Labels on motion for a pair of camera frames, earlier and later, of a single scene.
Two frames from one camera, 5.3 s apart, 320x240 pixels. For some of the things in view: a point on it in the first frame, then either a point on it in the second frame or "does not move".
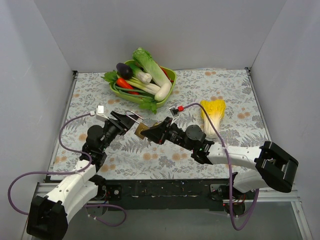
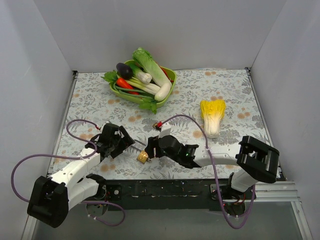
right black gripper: x=164 y=132 -> x=152 y=146
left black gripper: x=114 y=124 -> x=125 y=139
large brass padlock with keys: x=141 y=127 -> x=142 y=157
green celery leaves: x=151 y=104 does not move
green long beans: x=139 y=93 does not move
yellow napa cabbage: x=216 y=109 does not move
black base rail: x=122 y=193 does not move
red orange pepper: x=122 y=83 does not move
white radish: x=163 y=92 does not move
